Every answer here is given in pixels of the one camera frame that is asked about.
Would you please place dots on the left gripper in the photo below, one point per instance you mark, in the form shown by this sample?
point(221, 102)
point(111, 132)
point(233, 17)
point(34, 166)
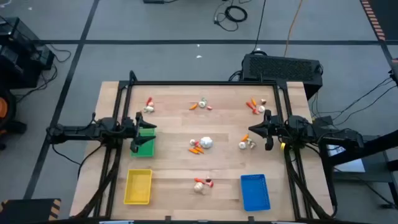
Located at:
point(130, 129)

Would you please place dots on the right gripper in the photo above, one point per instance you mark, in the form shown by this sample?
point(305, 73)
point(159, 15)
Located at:
point(278, 129)

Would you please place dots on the green-capped toy mushroom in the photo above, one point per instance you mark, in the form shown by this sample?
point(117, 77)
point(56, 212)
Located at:
point(249, 141)
point(204, 100)

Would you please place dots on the yellow plastic basket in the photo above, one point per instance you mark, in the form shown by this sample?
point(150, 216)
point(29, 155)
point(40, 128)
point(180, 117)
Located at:
point(138, 186)

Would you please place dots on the large white toy garlic bulb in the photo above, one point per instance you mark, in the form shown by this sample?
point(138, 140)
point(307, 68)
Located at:
point(206, 142)

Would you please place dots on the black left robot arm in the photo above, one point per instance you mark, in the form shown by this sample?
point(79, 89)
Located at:
point(77, 132)

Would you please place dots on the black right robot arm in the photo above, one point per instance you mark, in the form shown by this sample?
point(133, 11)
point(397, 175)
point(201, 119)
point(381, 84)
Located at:
point(326, 133)

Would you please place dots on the green plastic basket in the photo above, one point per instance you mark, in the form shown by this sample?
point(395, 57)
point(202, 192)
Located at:
point(147, 151)

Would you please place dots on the black computer case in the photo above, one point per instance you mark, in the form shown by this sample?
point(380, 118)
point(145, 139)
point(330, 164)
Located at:
point(280, 70)

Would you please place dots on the blue plastic basket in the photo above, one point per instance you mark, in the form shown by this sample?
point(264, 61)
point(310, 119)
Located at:
point(255, 193)

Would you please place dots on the white paper sheet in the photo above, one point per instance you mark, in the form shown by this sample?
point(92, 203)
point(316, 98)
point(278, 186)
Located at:
point(351, 165)

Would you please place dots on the black metal stand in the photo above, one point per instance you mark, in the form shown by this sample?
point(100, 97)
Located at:
point(373, 144)

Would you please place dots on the black floor box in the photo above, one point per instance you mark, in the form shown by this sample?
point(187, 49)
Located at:
point(154, 1)

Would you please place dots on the black machine with orange hub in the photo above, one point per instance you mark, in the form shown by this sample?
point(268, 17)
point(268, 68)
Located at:
point(2, 109)

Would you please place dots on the black platform with hazard stripes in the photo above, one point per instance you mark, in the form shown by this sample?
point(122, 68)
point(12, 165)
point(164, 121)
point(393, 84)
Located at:
point(25, 213)

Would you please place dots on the black equipment cart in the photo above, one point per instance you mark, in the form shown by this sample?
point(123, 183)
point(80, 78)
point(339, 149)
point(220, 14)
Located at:
point(18, 56)

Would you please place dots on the black mat with striped edge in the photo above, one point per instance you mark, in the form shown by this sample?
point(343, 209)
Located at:
point(390, 12)

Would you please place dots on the black triangular frame bracket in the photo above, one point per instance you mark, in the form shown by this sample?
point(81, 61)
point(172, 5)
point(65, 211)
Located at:
point(132, 74)

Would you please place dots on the black aluminium table frame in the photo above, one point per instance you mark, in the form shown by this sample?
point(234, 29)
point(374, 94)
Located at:
point(202, 83)

